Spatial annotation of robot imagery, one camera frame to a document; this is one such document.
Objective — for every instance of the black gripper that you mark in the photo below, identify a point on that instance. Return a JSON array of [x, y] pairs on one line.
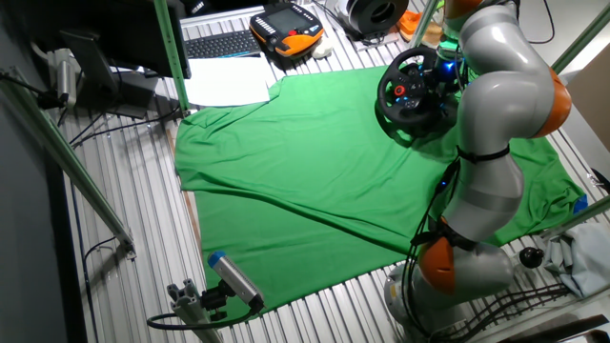
[[449, 72]]

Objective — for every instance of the black racing steering wheel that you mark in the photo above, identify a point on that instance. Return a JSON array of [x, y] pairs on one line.
[[383, 95]]

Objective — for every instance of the silver and orange robot arm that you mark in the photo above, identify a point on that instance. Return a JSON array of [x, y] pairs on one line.
[[505, 95]]

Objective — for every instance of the black steering wheel base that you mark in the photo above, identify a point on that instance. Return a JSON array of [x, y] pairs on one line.
[[445, 114]]

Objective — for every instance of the tan wooden object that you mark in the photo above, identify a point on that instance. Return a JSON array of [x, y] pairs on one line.
[[433, 34]]

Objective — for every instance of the orange plastic object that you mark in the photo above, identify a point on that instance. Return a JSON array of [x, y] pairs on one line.
[[407, 24]]

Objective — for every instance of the white rounded lump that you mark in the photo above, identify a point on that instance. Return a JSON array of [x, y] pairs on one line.
[[324, 48]]

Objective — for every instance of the orange and black teach pendant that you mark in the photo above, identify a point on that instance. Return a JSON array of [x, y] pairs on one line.
[[286, 28]]

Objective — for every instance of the green cloth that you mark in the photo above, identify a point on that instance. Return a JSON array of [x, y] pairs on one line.
[[310, 167]]

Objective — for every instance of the brown cardboard sheet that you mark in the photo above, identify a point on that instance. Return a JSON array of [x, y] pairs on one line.
[[591, 105]]

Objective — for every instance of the blue tape piece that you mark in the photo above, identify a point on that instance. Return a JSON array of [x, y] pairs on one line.
[[580, 205]]

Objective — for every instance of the white paper sheet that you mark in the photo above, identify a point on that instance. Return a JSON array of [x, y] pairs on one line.
[[229, 83]]

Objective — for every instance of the small black object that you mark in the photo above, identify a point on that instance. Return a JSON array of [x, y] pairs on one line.
[[601, 181]]

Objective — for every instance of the black computer keyboard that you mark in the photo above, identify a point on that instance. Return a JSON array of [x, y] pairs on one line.
[[221, 45]]

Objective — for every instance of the black round knob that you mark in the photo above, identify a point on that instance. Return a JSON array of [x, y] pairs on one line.
[[531, 257]]

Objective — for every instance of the pale grey cloth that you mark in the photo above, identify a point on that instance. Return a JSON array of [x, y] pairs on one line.
[[579, 257]]

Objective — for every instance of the brown wooden strip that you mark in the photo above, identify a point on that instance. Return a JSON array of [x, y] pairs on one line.
[[189, 212]]

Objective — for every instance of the dark flat bar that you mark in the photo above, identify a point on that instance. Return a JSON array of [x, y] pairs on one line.
[[553, 331]]

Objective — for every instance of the black computer monitor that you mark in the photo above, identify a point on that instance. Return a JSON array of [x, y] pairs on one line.
[[119, 33]]

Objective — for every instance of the pale green frame post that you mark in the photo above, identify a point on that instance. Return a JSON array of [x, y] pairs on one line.
[[426, 14]]

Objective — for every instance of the green metal frame beam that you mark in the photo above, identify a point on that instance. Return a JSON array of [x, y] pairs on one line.
[[576, 43], [169, 47], [62, 152], [576, 216]]

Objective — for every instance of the silver camera with blue cap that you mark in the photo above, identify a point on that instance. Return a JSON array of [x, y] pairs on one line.
[[236, 278]]

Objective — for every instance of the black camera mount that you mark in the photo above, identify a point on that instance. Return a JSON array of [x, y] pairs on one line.
[[214, 299]]

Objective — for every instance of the aluminium profile post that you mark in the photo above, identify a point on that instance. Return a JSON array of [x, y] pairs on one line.
[[190, 309]]

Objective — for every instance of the plain silver camera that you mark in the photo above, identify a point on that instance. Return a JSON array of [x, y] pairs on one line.
[[66, 78]]

